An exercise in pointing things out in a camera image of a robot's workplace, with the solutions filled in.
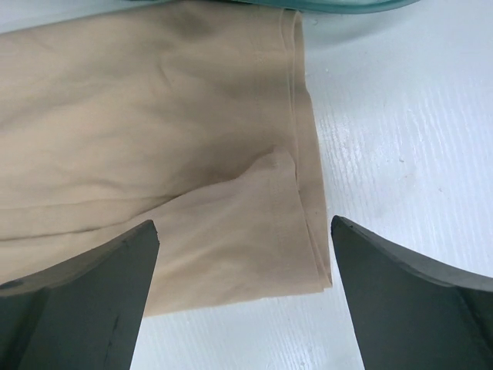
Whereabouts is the teal plastic laundry basket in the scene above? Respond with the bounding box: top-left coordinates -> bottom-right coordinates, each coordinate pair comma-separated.
122,0 -> 421,16

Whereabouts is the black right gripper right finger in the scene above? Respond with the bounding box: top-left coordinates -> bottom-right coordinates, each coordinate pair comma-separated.
330,216 -> 492,370

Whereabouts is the beige t shirt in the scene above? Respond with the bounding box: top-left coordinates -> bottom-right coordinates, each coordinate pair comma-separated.
1,1 -> 332,315

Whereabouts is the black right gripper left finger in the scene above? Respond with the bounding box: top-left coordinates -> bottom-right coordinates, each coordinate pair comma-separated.
1,220 -> 159,369

